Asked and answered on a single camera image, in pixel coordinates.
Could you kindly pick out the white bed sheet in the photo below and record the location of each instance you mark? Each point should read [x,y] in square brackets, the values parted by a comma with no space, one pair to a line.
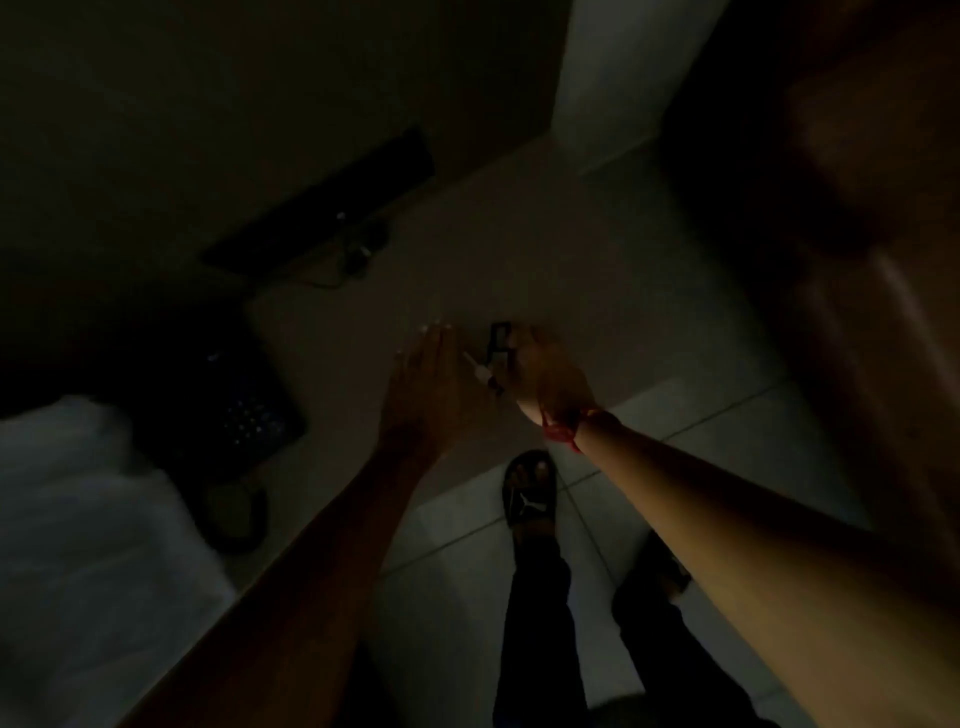
[82,570]

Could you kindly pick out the person's right forearm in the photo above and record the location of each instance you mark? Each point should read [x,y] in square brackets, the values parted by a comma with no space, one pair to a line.
[787,585]

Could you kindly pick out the brown wooden cabinet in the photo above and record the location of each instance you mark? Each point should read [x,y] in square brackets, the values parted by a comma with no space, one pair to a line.
[877,165]

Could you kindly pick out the person's left hand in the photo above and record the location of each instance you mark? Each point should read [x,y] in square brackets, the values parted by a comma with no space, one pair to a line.
[431,390]

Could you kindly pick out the black slide sandal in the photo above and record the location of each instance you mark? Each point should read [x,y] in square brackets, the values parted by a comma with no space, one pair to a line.
[660,562]
[529,491]

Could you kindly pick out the black trousers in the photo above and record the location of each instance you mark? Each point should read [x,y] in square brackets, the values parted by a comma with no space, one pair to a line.
[536,645]

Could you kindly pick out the person's right hand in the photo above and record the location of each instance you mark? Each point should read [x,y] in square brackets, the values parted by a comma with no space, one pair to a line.
[544,375]

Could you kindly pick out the long black panel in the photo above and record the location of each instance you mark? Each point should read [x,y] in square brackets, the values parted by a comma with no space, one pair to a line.
[322,206]

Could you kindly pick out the dark round object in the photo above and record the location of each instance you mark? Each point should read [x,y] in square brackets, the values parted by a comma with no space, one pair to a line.
[236,516]

